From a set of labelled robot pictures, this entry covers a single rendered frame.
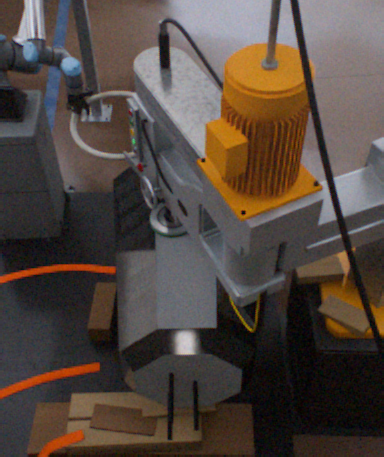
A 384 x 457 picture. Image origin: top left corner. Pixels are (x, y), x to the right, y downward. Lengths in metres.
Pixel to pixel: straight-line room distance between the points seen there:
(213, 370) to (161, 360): 0.23
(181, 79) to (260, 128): 0.70
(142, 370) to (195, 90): 1.19
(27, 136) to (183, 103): 1.44
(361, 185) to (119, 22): 3.97
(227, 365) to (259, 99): 1.41
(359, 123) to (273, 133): 3.22
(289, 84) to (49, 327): 2.41
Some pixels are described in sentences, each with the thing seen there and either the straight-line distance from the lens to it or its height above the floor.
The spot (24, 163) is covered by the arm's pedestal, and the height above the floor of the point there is 0.65.
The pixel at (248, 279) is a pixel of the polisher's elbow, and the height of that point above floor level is 1.29.
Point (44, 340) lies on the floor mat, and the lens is 3.62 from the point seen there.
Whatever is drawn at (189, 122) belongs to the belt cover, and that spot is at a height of 1.69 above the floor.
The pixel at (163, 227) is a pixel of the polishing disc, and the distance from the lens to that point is 2.90.
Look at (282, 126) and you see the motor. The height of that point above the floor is 1.99.
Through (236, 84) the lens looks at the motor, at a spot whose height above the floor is 2.09.
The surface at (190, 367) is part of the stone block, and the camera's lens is 2.71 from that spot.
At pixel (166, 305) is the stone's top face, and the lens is 2.67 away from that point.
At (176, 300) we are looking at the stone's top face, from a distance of 2.69.
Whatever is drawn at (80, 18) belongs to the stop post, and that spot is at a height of 0.82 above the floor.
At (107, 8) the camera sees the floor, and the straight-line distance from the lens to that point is 6.10.
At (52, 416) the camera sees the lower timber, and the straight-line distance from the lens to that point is 3.31.
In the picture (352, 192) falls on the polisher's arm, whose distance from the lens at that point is 2.25.
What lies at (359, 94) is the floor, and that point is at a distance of 5.14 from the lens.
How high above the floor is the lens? 3.05
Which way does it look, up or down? 47 degrees down
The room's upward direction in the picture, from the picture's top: 1 degrees counter-clockwise
